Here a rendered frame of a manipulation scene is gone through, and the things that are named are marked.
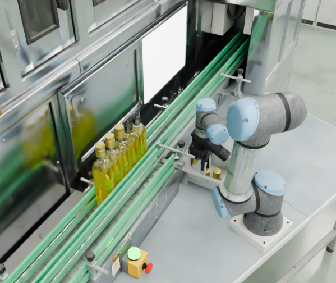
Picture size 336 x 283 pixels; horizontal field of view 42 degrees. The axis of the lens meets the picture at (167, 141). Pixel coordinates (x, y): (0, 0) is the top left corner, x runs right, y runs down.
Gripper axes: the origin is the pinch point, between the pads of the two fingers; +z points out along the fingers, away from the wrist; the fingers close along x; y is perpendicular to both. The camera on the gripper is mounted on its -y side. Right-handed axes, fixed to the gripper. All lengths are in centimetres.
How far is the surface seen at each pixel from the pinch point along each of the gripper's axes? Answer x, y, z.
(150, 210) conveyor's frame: 35.4, 8.1, -6.7
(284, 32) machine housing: -106, -3, -20
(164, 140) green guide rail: 3.7, 18.4, -13.5
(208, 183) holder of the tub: 6.8, -3.8, -0.7
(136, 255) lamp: 54, 4, -4
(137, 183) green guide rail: 28.5, 17.4, -10.5
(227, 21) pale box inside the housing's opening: -93, 27, -26
